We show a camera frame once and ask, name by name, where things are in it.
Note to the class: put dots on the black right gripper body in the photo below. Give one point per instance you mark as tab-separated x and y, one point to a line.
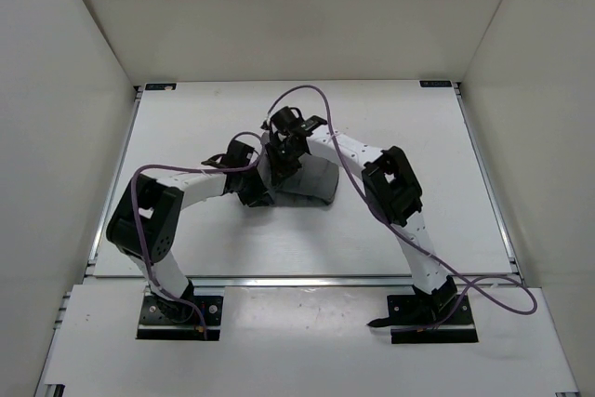
284	161

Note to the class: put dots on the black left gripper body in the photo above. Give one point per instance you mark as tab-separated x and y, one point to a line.
251	188

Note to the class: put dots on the grey pleated skirt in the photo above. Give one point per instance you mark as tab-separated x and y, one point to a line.
315	183

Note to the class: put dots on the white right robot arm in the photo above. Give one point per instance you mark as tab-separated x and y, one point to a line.
391	192

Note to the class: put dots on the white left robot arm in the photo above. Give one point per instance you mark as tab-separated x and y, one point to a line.
144	223

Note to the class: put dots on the left corner label sticker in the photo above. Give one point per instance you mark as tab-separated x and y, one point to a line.
160	87

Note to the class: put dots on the corner label sticker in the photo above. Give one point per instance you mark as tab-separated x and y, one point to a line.
160	87
435	84

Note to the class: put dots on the right corner label sticker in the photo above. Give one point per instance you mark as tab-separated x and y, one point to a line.
435	84

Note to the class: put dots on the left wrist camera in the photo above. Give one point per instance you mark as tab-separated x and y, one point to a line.
238	155

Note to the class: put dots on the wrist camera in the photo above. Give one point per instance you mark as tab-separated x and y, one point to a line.
238	155
289	121

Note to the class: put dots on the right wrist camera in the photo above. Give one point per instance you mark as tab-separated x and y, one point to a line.
289	121

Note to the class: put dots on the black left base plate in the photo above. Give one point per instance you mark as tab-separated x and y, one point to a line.
164	320

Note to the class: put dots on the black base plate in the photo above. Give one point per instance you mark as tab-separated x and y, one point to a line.
164	320
410	322

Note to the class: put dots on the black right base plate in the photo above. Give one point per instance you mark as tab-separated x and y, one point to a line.
410	322

